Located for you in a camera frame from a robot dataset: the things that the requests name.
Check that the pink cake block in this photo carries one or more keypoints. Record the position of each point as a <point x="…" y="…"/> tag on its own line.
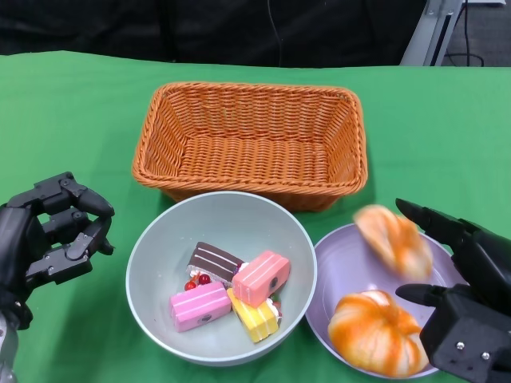
<point x="199" y="305"/>

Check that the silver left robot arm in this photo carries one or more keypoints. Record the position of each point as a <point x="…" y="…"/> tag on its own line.
<point x="8" y="351"/>

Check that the pale lavender plate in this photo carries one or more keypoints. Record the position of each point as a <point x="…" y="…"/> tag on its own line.
<point x="351" y="263"/>

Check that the green tablecloth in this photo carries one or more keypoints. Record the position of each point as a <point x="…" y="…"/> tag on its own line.
<point x="439" y="139"/>

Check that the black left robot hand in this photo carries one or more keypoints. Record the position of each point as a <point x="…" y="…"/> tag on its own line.
<point x="20" y="247"/>

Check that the grey metal frame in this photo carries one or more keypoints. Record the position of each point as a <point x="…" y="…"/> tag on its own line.
<point x="425" y="36"/>

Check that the orange wicker basket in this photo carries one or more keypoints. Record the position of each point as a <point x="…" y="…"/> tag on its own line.
<point x="255" y="159"/>

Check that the brown chocolate cake slice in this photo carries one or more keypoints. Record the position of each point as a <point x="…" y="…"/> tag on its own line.
<point x="213" y="259"/>

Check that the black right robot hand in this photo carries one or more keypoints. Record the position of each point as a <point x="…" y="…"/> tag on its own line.
<point x="487" y="263"/>

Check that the grey round bowl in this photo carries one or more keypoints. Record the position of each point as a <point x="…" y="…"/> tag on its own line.
<point x="167" y="239"/>

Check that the black backdrop curtain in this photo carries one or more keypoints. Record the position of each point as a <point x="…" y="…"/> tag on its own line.
<point x="120" y="28"/>

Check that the orange white swirl bread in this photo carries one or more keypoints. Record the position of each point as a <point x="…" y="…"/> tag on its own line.
<point x="395" y="243"/>
<point x="375" y="335"/>

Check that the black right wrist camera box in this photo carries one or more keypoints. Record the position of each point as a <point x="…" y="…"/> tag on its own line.
<point x="471" y="351"/>

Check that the yellow cake block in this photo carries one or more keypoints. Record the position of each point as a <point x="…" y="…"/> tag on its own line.
<point x="257" y="321"/>

